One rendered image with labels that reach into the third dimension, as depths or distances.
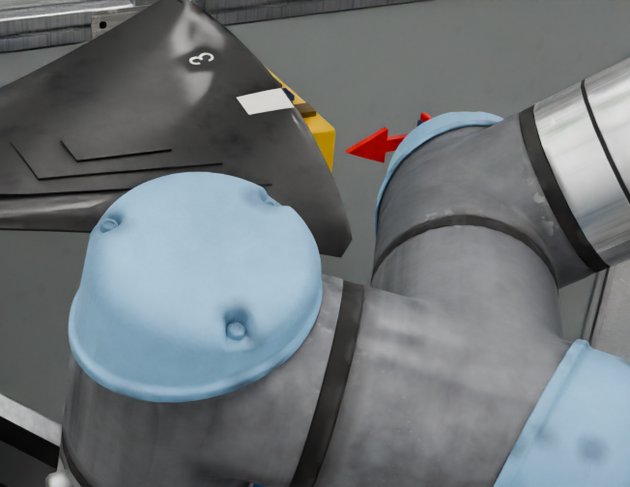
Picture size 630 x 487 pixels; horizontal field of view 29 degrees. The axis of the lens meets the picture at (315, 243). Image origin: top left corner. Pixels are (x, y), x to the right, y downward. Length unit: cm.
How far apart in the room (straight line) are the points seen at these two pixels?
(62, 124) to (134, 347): 35
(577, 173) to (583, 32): 139
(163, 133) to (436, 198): 25
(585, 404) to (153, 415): 14
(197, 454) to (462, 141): 19
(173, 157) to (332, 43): 94
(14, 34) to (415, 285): 104
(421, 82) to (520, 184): 123
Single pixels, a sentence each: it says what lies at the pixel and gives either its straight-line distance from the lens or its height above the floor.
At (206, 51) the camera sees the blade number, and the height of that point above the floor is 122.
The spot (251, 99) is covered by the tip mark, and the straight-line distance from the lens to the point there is 74.
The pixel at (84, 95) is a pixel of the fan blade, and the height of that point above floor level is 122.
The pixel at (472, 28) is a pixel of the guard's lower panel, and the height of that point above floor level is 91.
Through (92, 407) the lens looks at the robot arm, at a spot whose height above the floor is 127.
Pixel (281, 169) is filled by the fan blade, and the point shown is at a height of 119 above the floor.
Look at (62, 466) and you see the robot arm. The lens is 47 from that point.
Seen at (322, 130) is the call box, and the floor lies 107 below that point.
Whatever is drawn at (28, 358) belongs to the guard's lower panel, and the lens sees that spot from 166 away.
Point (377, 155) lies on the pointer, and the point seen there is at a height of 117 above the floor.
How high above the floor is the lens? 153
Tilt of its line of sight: 32 degrees down
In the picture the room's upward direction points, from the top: 5 degrees clockwise
